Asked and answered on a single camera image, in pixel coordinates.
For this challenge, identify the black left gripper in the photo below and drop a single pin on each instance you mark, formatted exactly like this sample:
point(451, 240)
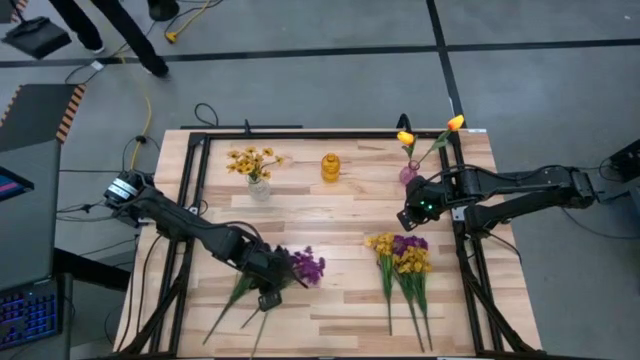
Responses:
point(262, 265)

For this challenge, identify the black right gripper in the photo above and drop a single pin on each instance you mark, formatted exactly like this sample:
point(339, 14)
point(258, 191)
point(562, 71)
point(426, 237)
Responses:
point(430, 195)

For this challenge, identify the orange yellow tulip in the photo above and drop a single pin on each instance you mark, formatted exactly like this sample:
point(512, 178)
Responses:
point(259, 335)
point(455, 122)

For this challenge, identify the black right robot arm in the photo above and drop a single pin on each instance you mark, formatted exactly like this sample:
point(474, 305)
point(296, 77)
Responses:
point(530, 192)

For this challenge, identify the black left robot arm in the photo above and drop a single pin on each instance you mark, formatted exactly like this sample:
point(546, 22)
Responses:
point(190, 227)

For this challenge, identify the pink glass vase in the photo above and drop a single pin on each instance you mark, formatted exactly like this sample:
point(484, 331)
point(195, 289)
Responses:
point(407, 175)

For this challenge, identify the clear glass vase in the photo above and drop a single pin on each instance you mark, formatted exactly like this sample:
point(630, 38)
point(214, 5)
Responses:
point(260, 192)

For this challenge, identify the amber glass vase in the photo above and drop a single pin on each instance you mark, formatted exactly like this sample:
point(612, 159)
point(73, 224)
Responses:
point(330, 170)

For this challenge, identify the black equipment box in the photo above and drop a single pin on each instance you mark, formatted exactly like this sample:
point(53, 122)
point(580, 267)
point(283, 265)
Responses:
point(625, 165)

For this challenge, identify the black desk foot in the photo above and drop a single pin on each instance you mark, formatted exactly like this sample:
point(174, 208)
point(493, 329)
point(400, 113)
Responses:
point(85, 270)

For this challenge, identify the black keyboard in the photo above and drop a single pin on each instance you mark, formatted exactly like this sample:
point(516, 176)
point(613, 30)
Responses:
point(30, 315)

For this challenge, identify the grey desk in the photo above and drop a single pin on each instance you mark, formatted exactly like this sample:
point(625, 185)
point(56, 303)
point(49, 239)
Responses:
point(30, 240)

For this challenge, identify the person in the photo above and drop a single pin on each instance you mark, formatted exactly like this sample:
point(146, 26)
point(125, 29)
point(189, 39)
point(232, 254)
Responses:
point(135, 40)

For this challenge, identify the white floor tag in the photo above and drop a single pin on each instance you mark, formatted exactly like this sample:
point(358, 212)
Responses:
point(97, 65)

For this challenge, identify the desk display screen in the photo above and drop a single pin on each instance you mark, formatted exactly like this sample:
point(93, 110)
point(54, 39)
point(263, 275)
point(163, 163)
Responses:
point(12, 185)

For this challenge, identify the black floor stand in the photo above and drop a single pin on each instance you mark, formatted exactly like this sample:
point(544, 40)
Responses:
point(162, 9)

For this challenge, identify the black mat striped edge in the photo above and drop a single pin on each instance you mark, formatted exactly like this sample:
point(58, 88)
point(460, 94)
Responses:
point(35, 115)
point(6, 10)

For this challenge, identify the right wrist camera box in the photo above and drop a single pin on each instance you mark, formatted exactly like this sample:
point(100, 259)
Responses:
point(408, 221)

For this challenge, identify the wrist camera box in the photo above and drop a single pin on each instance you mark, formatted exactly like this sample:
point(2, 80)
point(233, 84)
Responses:
point(408, 221)
point(270, 301)

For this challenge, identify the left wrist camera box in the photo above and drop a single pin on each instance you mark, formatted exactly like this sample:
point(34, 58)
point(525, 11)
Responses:
point(270, 301)

